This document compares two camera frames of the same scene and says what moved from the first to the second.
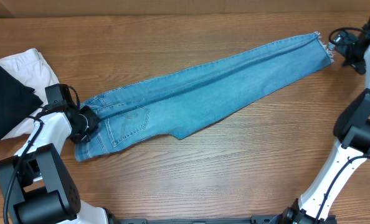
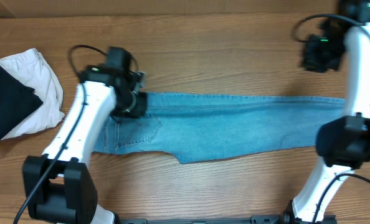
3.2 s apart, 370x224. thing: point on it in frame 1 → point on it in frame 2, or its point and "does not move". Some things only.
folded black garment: (9, 102) does not move
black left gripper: (94, 120) → (138, 109)
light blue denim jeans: (179, 102) → (202, 128)
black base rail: (252, 219) does not move
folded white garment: (30, 67) does not move
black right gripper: (358, 65) → (309, 61)
